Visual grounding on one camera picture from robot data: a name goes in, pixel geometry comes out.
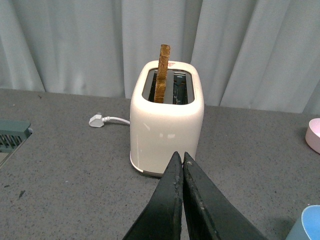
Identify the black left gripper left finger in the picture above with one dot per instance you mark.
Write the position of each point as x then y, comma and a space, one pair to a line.
161, 219

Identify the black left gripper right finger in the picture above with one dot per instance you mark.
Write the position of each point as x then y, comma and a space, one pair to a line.
209, 214

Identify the light blue plastic cup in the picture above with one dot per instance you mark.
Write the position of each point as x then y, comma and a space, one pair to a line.
307, 226

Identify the cream white toaster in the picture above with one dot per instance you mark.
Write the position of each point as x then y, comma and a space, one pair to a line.
157, 130

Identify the pink plastic bowl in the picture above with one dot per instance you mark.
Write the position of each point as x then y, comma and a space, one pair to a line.
312, 136

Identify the toasted bread slice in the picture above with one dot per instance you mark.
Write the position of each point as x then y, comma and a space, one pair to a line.
161, 77

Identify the grey pleated curtain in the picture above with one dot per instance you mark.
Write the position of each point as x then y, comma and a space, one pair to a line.
253, 54

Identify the green dish rack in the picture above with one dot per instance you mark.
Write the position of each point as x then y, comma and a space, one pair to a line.
13, 133

